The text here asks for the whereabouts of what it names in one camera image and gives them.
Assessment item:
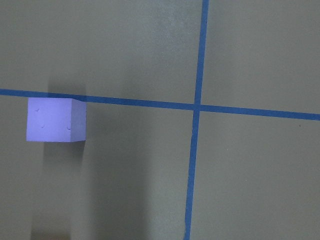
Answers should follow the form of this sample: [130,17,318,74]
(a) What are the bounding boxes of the purple foam block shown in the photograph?
[26,97,87,143]

